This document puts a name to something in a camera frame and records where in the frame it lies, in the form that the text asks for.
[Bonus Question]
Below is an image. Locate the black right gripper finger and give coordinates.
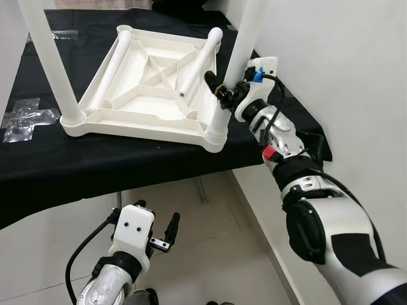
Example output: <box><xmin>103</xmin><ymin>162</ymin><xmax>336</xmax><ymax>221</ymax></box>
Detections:
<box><xmin>203</xmin><ymin>71</ymin><xmax>224</xmax><ymax>97</ymax></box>

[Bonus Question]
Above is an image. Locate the grey left robot foot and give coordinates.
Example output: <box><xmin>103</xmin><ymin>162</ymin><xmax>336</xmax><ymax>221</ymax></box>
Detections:
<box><xmin>130</xmin><ymin>289</ymin><xmax>160</xmax><ymax>305</ymax></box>

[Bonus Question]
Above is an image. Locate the white plastic table top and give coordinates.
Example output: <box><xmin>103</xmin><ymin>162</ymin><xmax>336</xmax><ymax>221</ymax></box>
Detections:
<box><xmin>60</xmin><ymin>25</ymin><xmax>230</xmax><ymax>153</ymax></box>

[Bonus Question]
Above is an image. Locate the black tablecloth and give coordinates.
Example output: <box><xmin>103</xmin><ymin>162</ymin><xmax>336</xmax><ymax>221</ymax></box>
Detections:
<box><xmin>0</xmin><ymin>10</ymin><xmax>331</xmax><ymax>229</ymax></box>

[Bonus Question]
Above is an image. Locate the clear tape patch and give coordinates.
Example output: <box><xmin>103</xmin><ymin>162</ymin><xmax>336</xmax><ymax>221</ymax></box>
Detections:
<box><xmin>0</xmin><ymin>98</ymin><xmax>61</xmax><ymax>144</ymax></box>

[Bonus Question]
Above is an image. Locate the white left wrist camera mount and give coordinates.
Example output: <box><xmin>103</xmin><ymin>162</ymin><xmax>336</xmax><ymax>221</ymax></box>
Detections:
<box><xmin>109</xmin><ymin>203</ymin><xmax>155</xmax><ymax>261</ymax></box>

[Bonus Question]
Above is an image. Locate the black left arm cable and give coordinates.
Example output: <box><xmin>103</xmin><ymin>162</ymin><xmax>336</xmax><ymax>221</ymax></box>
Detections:
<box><xmin>65</xmin><ymin>213</ymin><xmax>118</xmax><ymax>304</ymax></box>

